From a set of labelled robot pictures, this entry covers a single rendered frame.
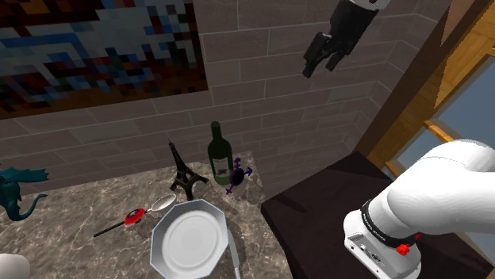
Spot green wine bottle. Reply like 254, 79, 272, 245
207, 120, 236, 187

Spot teal dragon figure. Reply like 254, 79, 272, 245
0, 166, 51, 223

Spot dark robot stand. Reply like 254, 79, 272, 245
260, 150, 495, 279

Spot white octagonal plate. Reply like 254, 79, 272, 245
149, 198, 229, 279

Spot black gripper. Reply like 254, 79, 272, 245
302, 0, 379, 79

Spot wooden framed window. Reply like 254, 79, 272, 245
352, 0, 495, 264

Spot spoon with red blue handle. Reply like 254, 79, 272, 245
92, 193, 178, 239

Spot white rounded object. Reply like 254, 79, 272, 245
0, 253, 32, 279

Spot black tower figure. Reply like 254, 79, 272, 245
167, 138, 210, 201

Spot purple round arrowed toy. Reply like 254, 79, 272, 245
224, 156, 254, 196

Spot colourful pixelated wall picture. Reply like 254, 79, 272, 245
0, 0, 210, 120

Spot silver knife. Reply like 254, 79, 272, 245
226, 229, 243, 279

